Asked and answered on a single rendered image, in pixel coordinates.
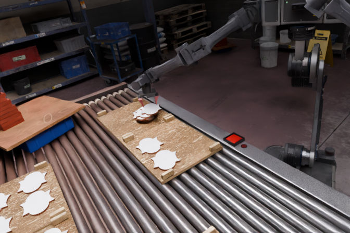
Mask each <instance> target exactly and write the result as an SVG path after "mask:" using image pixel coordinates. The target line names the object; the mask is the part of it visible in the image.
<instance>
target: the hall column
mask: <svg viewBox="0 0 350 233"><path fill-rule="evenodd" d="M142 3H143V9H144V14H145V20H146V22H153V23H154V28H155V33H156V38H157V45H158V51H159V57H160V62H164V61H166V60H168V59H169V58H166V56H165V58H164V57H162V55H161V49H160V43H159V37H158V34H157V25H156V19H155V13H154V7H153V1H152V0H142Z"/></svg>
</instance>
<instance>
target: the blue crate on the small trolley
mask: <svg viewBox="0 0 350 233"><path fill-rule="evenodd" d="M94 29H95V32H96V36H97V37H96V38H97V40H118V39H120V38H123V37H126V36H128V35H130V34H131V31H130V28H129V24H128V22H113V23H107V24H104V25H100V26H97V27H94Z"/></svg>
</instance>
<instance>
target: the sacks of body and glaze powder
mask: <svg viewBox="0 0 350 233"><path fill-rule="evenodd" d="M163 30H164V29H163V28H159V27H157V34H158V37H159V43H160V49H161V55H165V54H167V53H168V49H167V47H166V46H167V44H166V43H163V41H165V40H166V38H164V36H165V33H163V32H162V31H163ZM100 46H101V47H102V48H105V49H104V51H103V52H104V53H106V54H105V56H104V58H105V61H106V64H107V65H109V64H112V63H115V62H114V58H113V54H112V51H111V47H110V45H104V44H101V45H100ZM118 46H119V51H120V55H121V59H122V60H124V61H131V59H130V57H131V56H130V52H129V47H128V45H127V40H125V41H122V42H119V43H118ZM113 48H114V52H115V56H116V60H117V62H118V61H120V59H119V55H118V51H117V47H116V44H113ZM131 62H132V61H131Z"/></svg>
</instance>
